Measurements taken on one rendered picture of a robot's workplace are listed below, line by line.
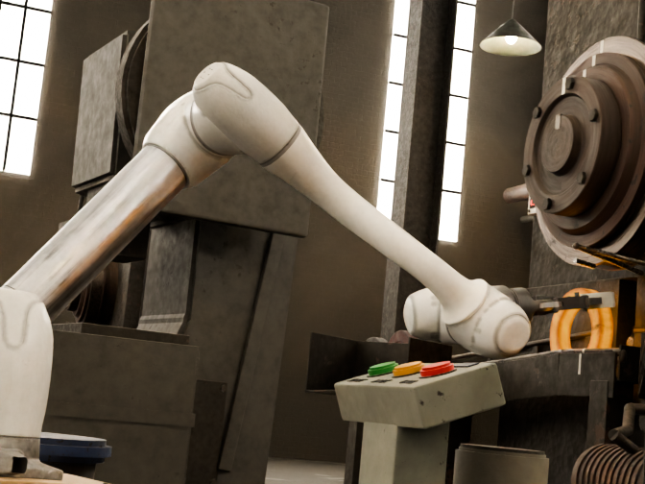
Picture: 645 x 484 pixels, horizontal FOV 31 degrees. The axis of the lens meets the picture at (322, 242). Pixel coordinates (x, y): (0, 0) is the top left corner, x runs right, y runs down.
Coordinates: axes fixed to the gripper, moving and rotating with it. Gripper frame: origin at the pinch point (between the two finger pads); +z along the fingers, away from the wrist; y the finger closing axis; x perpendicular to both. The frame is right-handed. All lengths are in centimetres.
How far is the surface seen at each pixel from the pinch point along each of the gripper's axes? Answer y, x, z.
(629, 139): 15.2, 29.9, 0.2
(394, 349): -57, -8, -20
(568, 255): -8.2, 9.6, -0.5
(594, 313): -1.3, -2.5, 0.0
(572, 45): -37, 61, 24
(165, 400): -236, -27, -37
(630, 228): 12.2, 13.4, 0.7
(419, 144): -660, 132, 277
